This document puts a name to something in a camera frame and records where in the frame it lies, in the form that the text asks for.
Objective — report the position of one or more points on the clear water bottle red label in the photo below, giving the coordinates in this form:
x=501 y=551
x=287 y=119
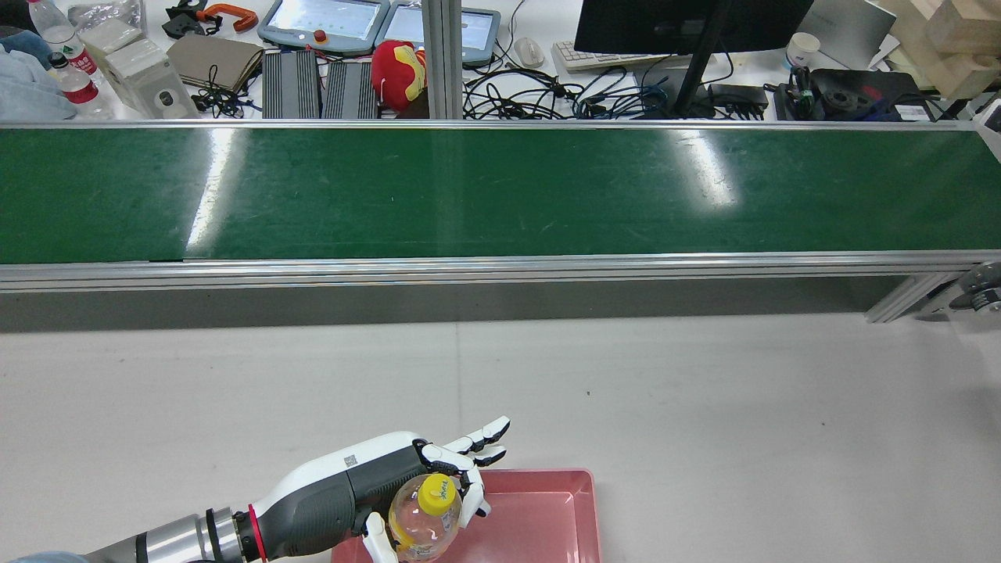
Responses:
x=66 y=43
x=78 y=87

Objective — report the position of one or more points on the green conveyor belt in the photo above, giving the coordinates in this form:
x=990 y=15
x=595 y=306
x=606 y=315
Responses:
x=469 y=195

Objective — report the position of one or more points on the white computer mouse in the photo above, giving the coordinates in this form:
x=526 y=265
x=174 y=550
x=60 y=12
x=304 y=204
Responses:
x=529 y=52

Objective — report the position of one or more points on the blue cloth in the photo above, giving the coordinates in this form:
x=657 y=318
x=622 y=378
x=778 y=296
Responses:
x=27 y=86

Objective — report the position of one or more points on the brown folder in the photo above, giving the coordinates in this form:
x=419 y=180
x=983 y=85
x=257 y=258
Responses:
x=215 y=59

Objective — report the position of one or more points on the grey teach pendant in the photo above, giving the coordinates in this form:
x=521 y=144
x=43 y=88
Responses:
x=321 y=19
x=477 y=35

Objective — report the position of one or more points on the black ribbed power unit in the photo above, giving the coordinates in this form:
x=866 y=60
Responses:
x=352 y=90
x=289 y=86

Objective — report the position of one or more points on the small white box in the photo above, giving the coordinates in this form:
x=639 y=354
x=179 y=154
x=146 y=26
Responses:
x=109 y=35

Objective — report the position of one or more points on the black desk monitor with stand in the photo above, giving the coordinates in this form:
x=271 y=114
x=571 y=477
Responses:
x=665 y=23

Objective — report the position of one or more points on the right UR5e robot arm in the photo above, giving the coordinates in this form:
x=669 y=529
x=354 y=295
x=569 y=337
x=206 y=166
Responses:
x=981 y=285

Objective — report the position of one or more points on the large white box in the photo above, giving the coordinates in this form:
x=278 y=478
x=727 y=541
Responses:
x=145 y=74

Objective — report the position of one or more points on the white paper cup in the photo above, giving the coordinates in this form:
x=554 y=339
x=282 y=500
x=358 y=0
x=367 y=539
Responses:
x=803 y=48

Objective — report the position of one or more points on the light wooden blocks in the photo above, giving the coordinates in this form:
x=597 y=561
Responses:
x=962 y=39

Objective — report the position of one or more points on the clear plastic bag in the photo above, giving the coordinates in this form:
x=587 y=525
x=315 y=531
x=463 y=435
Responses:
x=102 y=12

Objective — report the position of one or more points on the left UR5e robot arm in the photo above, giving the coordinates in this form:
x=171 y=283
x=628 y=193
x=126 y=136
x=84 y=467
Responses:
x=180 y=536

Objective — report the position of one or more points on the black equipment case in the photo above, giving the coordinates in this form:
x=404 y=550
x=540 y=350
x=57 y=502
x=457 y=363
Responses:
x=868 y=94

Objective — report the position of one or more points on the yellow cap juice bottle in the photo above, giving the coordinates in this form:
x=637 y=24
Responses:
x=426 y=524

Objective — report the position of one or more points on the red yellow plush toy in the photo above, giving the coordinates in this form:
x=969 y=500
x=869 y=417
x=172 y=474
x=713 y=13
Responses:
x=395 y=74

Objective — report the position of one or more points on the white keyboard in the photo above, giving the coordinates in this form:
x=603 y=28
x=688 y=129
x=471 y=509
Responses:
x=602 y=59

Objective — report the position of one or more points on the pink plastic basket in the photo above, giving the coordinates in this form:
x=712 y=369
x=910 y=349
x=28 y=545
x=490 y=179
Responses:
x=539 y=520

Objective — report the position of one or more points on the silver laptop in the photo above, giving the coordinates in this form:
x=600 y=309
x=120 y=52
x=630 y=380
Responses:
x=852 y=31

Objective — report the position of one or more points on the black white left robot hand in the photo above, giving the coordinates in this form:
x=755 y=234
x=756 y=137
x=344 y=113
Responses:
x=328 y=500

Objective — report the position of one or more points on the aluminium post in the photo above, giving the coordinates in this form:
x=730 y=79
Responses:
x=442 y=55

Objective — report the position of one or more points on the orange clamp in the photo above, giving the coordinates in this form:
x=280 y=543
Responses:
x=235 y=16

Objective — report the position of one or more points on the black tool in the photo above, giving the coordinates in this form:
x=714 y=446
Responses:
x=181 y=23

